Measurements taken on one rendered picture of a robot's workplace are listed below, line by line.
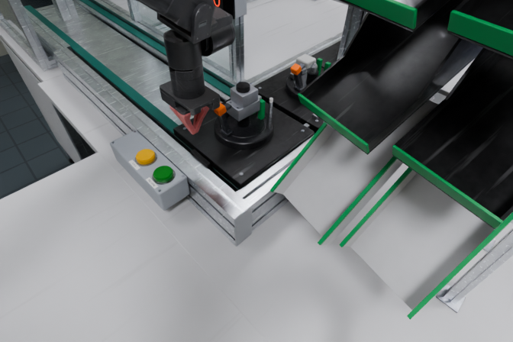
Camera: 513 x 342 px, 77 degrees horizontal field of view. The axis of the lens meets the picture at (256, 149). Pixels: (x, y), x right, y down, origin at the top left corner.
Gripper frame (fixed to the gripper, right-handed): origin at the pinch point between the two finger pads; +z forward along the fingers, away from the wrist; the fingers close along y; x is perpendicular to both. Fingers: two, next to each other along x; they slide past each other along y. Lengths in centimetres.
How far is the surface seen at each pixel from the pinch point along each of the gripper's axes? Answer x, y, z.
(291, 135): -20.6, -9.2, 7.8
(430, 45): -21.2, -30.3, -21.8
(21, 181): 33, 140, 105
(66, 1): -15, 105, 5
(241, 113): -11.1, -1.9, 0.5
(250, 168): -6.3, -9.9, 8.1
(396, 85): -14.0, -30.0, -18.2
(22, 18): 6, 82, 0
